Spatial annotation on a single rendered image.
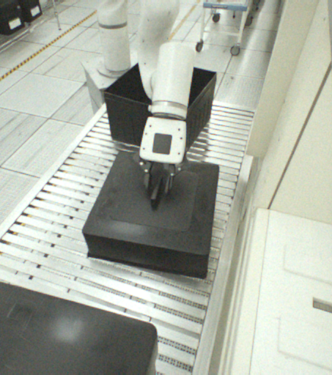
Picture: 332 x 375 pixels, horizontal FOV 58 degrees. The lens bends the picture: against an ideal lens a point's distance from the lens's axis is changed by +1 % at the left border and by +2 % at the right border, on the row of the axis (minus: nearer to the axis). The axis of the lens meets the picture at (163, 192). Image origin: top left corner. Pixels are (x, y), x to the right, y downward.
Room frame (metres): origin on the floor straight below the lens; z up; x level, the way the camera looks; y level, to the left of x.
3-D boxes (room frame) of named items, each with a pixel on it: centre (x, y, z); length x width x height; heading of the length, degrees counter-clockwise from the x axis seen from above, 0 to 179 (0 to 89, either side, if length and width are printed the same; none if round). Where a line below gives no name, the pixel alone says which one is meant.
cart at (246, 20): (3.62, -0.72, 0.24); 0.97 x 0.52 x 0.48; 164
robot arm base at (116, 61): (1.34, 0.21, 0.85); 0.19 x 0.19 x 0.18
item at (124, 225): (0.47, 0.02, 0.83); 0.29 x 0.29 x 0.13; 78
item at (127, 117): (0.89, 0.00, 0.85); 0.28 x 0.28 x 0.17; 63
